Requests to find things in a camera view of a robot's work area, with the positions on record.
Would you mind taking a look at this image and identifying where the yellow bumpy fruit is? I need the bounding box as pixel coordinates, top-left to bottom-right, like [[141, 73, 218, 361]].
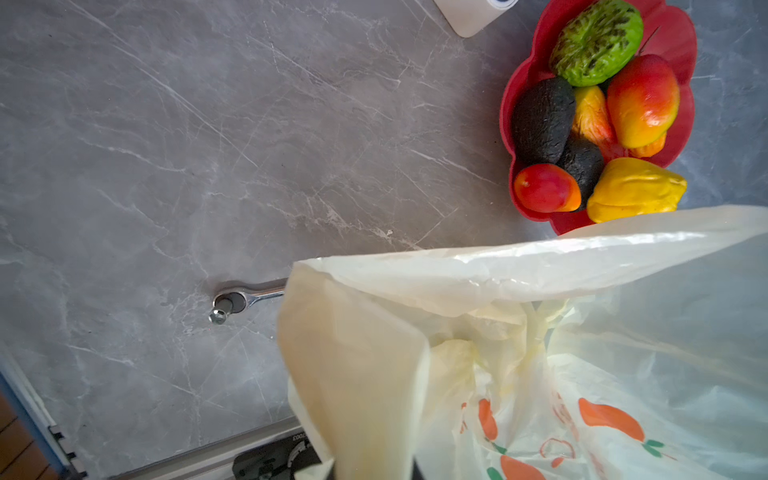
[[586, 157, 688, 223]]

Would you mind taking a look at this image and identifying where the cream plastic bag orange print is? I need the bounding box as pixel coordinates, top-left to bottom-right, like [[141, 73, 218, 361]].
[[277, 206, 767, 479]]

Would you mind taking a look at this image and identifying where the red yellow peach front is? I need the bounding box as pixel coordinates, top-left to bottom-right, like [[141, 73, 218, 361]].
[[513, 163, 582, 214]]

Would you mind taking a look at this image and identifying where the dark avocado upper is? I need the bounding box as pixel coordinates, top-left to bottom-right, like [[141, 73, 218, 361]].
[[510, 77, 576, 166]]

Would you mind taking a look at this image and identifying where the dark avocado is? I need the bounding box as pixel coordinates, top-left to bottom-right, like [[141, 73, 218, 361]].
[[556, 134, 605, 211], [510, 77, 576, 166]]

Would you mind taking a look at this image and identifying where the dark avocado lower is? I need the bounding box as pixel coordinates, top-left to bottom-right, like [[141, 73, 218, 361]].
[[556, 134, 605, 211]]

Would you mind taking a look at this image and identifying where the white grey tissue box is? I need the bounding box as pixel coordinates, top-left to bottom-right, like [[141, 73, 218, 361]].
[[434, 0, 518, 38]]

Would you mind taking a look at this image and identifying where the small orange fruit centre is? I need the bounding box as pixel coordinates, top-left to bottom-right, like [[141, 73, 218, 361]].
[[571, 86, 616, 148]]

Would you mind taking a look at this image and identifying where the orange yellow mango right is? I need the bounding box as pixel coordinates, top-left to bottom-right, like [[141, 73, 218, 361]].
[[628, 132, 667, 158]]

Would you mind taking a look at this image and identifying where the green custard apple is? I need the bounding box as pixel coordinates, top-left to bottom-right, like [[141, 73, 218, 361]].
[[549, 0, 644, 87]]

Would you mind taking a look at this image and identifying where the red yellow mango top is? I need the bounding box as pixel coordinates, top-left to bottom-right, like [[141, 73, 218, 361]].
[[606, 54, 681, 149]]

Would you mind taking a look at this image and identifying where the red flower-shaped plate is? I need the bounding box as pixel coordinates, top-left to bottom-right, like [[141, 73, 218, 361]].
[[499, 0, 698, 236]]

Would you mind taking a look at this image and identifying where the ratchet wrench red handle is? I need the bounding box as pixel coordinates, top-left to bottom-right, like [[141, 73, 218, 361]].
[[208, 278, 288, 325]]

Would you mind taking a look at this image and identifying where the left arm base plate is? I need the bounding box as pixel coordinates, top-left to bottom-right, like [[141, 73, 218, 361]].
[[232, 433, 321, 480]]

